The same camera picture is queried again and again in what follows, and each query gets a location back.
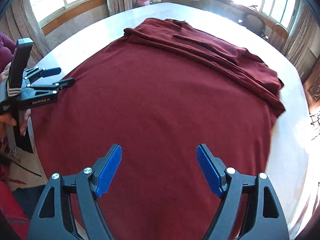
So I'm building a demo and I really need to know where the dark red fleece garment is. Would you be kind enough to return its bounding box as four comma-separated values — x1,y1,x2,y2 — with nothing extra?
31,18,285,239

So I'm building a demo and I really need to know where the operator left hand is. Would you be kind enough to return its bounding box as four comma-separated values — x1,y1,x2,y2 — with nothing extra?
0,109,31,139

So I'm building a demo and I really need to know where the pink plastic bag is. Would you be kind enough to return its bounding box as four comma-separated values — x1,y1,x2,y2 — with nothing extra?
134,0,151,7

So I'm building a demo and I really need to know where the carved wooden door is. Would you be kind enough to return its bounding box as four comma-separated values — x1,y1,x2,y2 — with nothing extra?
303,61,320,114

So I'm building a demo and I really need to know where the wooden chair by window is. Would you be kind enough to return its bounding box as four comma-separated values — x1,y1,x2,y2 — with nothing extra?
268,23,288,51

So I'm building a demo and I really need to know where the beige curtain right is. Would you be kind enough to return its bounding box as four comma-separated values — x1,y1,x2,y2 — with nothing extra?
281,1,317,70

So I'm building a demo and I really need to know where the armchair with red cushion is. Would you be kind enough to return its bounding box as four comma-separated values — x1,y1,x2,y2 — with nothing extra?
238,14,268,40

